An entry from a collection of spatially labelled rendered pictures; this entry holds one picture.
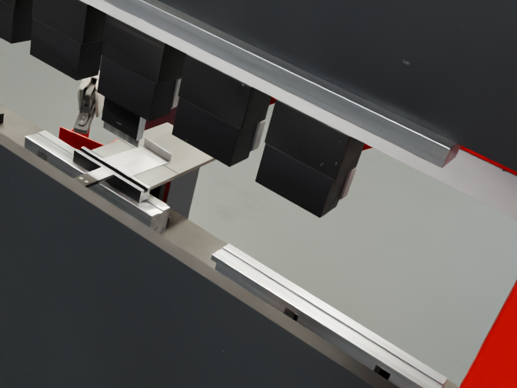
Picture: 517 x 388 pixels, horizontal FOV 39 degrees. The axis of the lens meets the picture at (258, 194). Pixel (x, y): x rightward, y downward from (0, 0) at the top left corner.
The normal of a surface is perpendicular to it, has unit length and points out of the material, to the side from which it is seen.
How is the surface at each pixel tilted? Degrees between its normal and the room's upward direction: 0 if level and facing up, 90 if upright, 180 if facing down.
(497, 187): 90
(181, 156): 0
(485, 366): 90
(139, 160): 0
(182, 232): 0
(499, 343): 90
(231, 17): 90
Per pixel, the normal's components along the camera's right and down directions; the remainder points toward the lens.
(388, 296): 0.24, -0.83
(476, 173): -0.55, 0.31
